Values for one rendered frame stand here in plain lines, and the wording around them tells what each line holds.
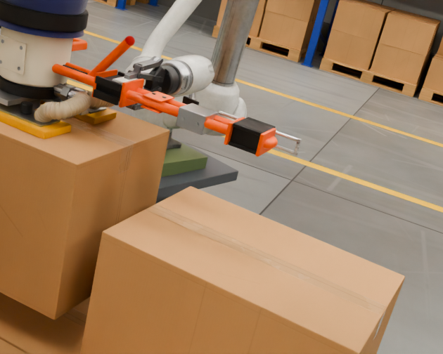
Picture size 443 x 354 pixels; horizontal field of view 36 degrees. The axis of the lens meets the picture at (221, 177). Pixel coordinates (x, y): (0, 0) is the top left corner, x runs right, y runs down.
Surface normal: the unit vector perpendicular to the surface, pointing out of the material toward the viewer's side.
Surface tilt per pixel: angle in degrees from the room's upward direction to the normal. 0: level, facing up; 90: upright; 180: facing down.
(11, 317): 0
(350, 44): 90
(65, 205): 90
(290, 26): 90
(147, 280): 90
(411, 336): 0
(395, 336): 0
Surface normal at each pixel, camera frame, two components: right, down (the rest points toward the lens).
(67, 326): 0.22, -0.90
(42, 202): -0.43, 0.25
